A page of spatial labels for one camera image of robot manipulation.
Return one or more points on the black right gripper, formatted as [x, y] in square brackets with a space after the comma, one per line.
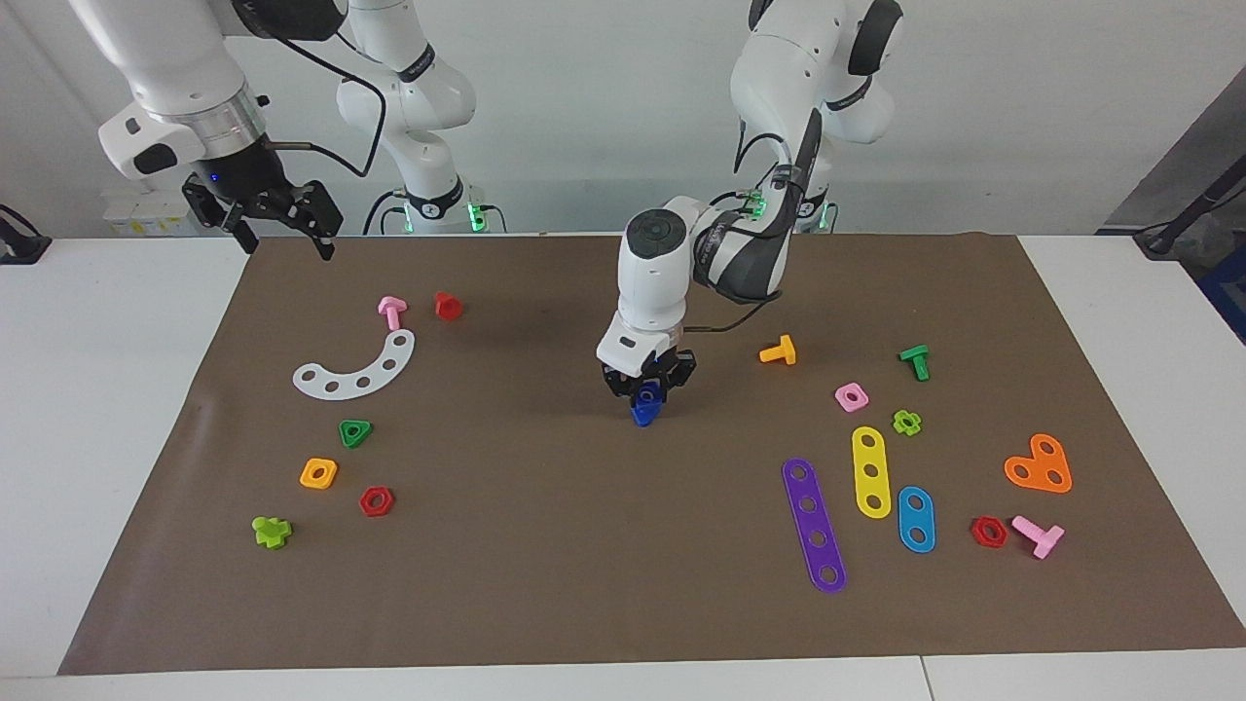
[243, 180]

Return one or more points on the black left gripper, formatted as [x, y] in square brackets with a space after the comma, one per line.
[644, 371]

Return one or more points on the blue plastic bolt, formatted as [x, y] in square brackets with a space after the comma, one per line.
[649, 393]

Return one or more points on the blue square plastic nut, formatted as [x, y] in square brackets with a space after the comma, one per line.
[642, 418]

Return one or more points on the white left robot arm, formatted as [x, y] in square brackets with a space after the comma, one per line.
[657, 282]

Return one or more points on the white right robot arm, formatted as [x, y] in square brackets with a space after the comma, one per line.
[175, 58]

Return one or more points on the orange plastic bolt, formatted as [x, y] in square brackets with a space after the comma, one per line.
[784, 350]

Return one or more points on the small pink plastic bolt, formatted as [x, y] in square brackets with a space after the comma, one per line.
[392, 313]

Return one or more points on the brown table mat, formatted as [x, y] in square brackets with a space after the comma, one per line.
[584, 545]

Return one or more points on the pink square plastic nut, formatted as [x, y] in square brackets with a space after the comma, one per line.
[840, 393]

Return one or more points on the white curved perforated plate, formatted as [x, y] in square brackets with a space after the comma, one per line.
[377, 375]

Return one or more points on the red plastic bolt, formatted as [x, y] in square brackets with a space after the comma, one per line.
[448, 307]

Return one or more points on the purple four-hole plate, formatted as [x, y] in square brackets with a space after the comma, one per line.
[813, 523]

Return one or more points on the yellow three-hole plate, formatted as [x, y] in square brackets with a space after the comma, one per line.
[869, 457]

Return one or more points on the green triangle plastic nut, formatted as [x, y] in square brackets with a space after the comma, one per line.
[366, 426]

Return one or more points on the orange square plastic nut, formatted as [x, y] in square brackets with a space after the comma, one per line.
[331, 467]

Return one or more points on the green plastic bolt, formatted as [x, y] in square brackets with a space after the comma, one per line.
[915, 356]

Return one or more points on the lime green cross nut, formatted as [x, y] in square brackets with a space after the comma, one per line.
[916, 423]

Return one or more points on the red hexagon plastic nut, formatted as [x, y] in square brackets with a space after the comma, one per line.
[976, 532]
[387, 497]

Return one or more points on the blue two-hole oval plate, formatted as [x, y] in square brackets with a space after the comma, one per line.
[915, 519]

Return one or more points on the lime green cross-head bolt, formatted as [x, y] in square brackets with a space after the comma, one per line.
[271, 533]

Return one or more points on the orange heart-shaped plate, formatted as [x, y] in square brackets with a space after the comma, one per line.
[1038, 465]

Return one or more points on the large pink plastic bolt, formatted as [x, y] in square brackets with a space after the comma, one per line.
[1046, 538]

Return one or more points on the blue crate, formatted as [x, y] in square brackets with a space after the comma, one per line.
[1228, 292]

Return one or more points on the black clamp mount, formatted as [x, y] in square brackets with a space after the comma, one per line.
[19, 248]

